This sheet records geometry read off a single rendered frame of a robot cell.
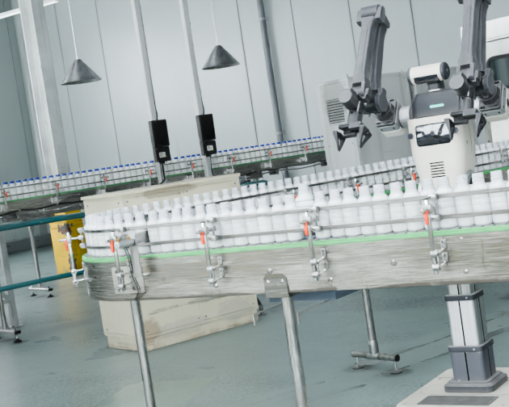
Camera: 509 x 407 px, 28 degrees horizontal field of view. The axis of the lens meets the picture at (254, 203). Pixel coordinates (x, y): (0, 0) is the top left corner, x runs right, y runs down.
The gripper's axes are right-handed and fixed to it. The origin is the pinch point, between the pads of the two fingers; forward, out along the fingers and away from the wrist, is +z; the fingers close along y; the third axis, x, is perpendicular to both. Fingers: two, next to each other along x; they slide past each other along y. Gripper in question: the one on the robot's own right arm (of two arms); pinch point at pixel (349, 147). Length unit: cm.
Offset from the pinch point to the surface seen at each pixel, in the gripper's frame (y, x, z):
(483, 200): 68, -19, 41
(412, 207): 43, -20, 41
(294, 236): -4.0, -18.1, 46.2
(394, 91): -258, 422, -340
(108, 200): -332, 178, -106
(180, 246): -57, -19, 46
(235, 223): -29, -23, 41
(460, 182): 60, -22, 35
